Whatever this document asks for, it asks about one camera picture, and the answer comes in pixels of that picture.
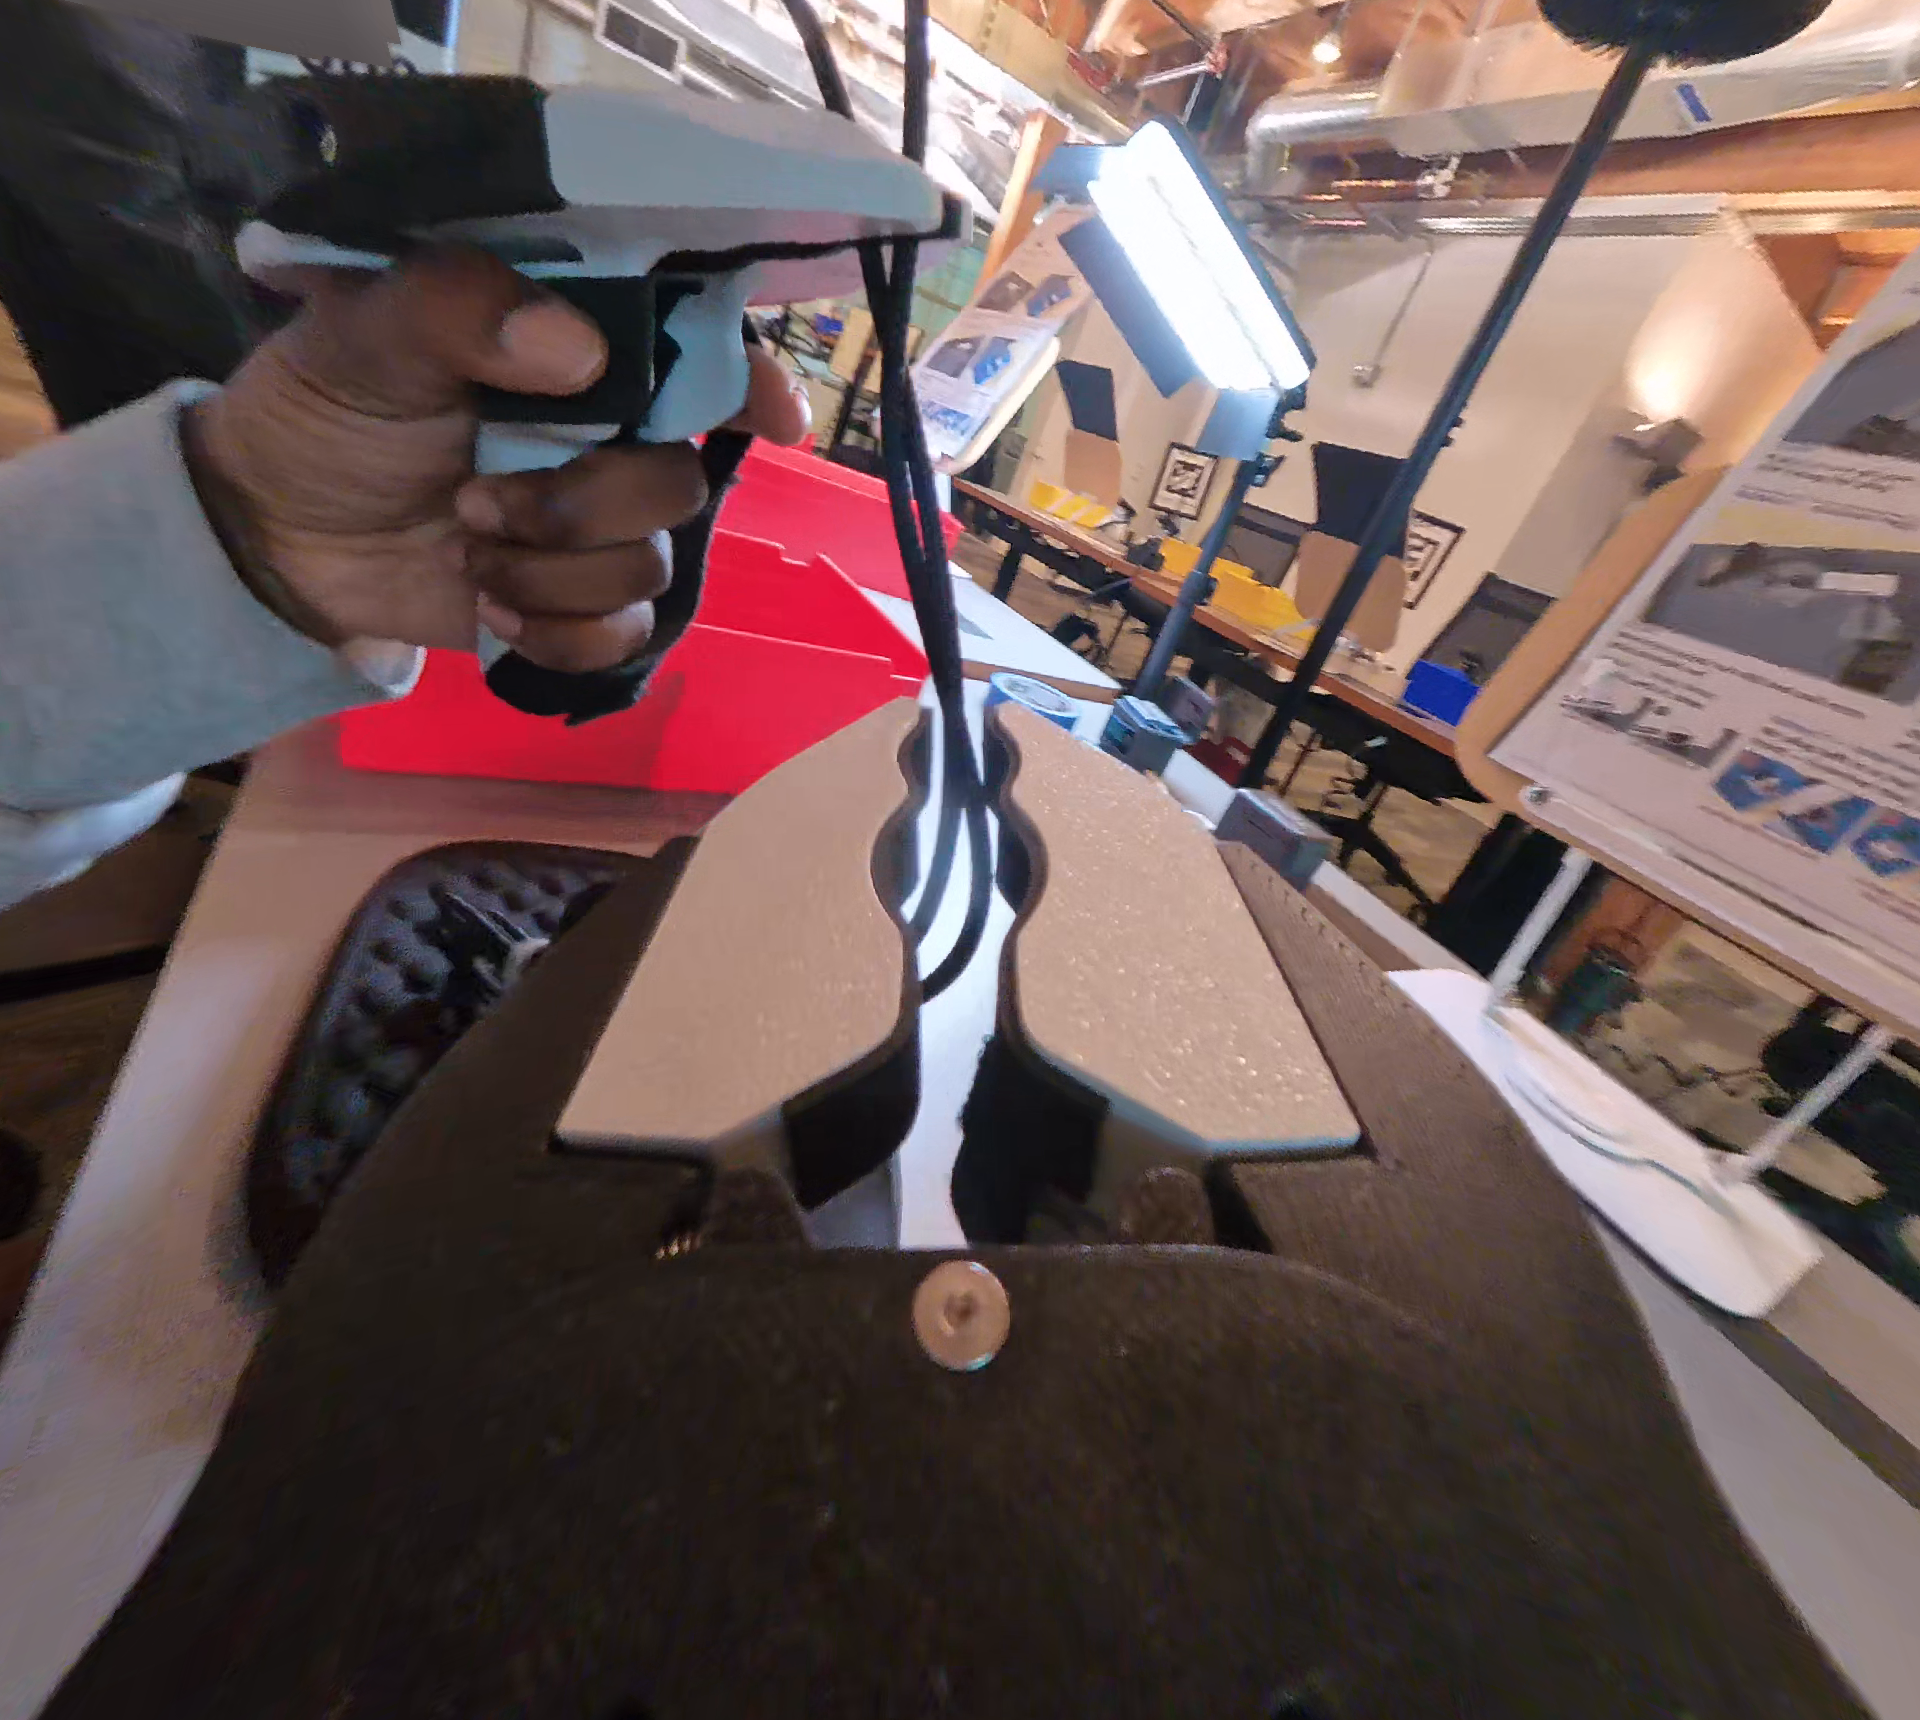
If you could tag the dark computer monitor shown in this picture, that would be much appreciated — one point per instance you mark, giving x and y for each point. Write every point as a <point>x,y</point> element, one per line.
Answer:
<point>1484,632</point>

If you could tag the instruction poster board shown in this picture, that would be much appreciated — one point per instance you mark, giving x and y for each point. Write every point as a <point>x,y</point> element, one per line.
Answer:
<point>991,354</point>

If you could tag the black white marker poster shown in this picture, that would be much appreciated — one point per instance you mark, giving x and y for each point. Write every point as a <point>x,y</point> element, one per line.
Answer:
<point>1433,558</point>
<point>1184,480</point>

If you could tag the led panel light on stand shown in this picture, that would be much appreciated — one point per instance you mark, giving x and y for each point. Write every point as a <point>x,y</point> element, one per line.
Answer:
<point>1200,265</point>

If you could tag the person's left hand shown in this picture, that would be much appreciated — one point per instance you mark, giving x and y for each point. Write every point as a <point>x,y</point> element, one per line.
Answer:
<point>344,461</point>

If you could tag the white document stand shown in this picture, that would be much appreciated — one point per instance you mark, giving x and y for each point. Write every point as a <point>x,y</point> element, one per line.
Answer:
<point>1651,1150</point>

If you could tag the blue tape roll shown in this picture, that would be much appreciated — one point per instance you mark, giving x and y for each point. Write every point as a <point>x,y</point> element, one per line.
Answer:
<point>1032,696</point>

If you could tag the blue plastic bin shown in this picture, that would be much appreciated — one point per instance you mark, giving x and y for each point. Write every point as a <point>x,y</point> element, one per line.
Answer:
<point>1441,691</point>

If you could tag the yellow plastic bin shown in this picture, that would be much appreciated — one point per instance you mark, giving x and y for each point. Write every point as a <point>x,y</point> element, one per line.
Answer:
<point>1239,583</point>
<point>1077,505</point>

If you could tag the small blue grey box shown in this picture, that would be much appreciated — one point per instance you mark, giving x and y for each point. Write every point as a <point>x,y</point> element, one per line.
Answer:
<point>1153,732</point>

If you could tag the silver ventilation duct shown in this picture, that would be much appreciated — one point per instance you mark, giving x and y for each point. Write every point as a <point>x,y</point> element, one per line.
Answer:
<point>1500,85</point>

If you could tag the person's black jacket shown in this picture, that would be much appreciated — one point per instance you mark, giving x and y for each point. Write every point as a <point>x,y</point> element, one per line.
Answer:
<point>104,191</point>

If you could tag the long wooden workbench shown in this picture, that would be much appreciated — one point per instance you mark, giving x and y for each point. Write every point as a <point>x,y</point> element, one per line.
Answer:
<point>1328,674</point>

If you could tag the red plastic bin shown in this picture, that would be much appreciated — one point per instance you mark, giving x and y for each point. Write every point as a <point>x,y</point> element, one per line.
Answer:
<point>781,685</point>

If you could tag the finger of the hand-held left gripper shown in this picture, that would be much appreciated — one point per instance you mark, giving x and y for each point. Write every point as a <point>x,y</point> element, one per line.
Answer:
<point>721,168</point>
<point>840,273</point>

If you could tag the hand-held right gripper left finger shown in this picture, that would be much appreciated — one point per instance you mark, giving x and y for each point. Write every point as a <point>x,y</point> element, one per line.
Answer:
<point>764,955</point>

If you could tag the wooden board with instruction sheet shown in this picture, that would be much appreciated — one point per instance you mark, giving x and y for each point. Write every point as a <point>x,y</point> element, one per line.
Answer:
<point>1754,640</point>

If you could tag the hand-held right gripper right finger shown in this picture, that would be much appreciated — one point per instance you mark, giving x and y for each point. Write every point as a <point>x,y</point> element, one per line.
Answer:
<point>1154,985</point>

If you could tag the person's left forearm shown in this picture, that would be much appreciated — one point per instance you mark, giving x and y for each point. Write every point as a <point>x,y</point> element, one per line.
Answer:
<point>120,611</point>

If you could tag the black dimpled case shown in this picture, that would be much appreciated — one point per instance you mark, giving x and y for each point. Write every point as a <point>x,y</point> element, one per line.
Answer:
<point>391,1001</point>

